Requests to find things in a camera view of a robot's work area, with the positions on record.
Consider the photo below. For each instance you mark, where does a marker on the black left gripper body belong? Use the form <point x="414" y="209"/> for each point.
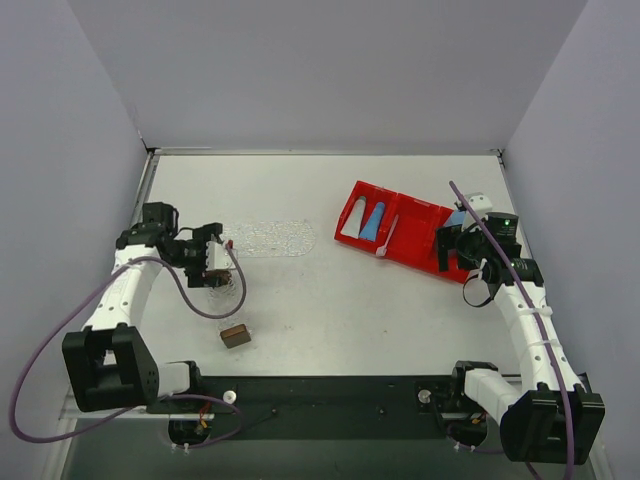
<point x="201" y="279"/>

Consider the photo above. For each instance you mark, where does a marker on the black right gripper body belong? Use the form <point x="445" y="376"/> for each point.
<point x="447" y="240"/>

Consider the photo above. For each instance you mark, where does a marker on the blue plastic cup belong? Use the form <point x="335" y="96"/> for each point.
<point x="454" y="220"/>

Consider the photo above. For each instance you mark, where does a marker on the clear acrylic rack plate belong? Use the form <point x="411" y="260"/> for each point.
<point x="225" y="301"/>

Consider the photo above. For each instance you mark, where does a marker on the blue toothpaste tube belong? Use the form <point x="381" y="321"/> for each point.
<point x="370" y="230"/>

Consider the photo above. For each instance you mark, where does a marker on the white toothpaste tube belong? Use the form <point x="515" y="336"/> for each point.
<point x="352" y="225"/>

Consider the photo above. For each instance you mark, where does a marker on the brown wooden block stand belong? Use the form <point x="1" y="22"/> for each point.
<point x="235" y="336"/>

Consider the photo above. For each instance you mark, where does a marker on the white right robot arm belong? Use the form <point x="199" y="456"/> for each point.
<point x="552" y="416"/>

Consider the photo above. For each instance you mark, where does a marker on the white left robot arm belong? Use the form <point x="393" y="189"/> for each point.
<point x="108" y="362"/>

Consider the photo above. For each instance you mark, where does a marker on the white pink toothbrush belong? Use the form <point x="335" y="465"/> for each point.
<point x="382" y="250"/>

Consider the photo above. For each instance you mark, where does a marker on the clear textured acrylic tray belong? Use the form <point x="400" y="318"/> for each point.
<point x="270" y="239"/>

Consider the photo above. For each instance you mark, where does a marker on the red plastic bin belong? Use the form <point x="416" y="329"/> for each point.
<point x="413" y="243"/>

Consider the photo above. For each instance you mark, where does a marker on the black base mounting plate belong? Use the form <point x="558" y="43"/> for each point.
<point x="324" y="408"/>

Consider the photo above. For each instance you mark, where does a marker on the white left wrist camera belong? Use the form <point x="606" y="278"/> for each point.
<point x="217" y="257"/>

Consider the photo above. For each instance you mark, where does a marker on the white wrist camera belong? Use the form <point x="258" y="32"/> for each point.
<point x="479" y="202"/>
<point x="217" y="257"/>

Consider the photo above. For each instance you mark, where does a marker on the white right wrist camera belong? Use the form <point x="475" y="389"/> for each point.
<point x="479" y="202"/>

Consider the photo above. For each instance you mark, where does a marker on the aluminium front rail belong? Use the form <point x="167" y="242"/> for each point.
<point x="100" y="411"/>

